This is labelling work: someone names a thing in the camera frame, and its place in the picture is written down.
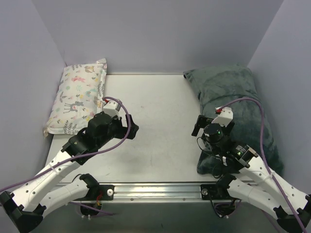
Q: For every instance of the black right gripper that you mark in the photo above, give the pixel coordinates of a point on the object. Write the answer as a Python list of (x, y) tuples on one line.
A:
[(200, 123)]

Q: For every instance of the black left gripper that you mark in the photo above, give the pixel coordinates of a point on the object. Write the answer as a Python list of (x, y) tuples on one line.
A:
[(125, 126)]

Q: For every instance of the dark green plush pillowcase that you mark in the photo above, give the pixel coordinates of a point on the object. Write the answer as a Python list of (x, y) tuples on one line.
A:
[(234, 84)]

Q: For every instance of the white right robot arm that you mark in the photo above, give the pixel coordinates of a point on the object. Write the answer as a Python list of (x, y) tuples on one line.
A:
[(242, 174)]

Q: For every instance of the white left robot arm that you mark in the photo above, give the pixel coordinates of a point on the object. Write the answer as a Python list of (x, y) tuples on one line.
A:
[(29, 204)]

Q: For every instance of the animal print pillow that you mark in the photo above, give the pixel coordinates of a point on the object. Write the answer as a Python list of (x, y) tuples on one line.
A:
[(78, 99)]

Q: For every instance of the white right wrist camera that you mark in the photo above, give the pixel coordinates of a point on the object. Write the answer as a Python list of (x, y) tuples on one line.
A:
[(225, 116)]

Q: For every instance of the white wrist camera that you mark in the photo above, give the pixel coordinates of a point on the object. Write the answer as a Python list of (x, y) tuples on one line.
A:
[(111, 108), (225, 116)]

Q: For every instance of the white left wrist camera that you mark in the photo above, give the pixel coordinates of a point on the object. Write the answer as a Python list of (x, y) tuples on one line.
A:
[(111, 108)]

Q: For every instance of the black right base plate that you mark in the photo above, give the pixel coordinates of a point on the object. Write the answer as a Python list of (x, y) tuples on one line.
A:
[(213, 192)]

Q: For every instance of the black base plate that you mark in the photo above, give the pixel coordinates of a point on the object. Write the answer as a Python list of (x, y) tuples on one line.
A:
[(213, 192), (100, 192)]

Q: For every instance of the aluminium front rail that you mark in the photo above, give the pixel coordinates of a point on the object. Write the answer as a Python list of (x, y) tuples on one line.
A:
[(156, 193)]

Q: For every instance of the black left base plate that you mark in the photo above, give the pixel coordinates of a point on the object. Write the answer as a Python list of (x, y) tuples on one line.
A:
[(100, 192)]

